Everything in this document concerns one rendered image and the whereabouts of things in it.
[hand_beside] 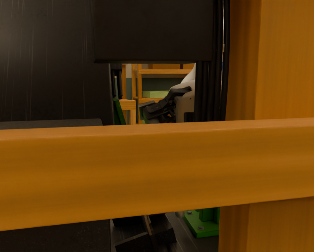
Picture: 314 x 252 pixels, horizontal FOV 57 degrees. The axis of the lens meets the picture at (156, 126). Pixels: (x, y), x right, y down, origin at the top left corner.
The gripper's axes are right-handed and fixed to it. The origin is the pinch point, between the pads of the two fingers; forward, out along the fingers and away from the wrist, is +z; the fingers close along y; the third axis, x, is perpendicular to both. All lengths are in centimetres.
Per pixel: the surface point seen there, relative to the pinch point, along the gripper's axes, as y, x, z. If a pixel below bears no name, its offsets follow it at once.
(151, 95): -408, -324, -117
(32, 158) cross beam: 32.2, 21.2, 19.9
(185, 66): -394, -355, -209
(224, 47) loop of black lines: 26.1, 10.8, -8.1
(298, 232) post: 11.7, 35.7, -7.5
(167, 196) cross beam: 26.1, 27.7, 9.3
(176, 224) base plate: -31.0, 17.5, 2.2
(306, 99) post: 25.0, 23.2, -13.2
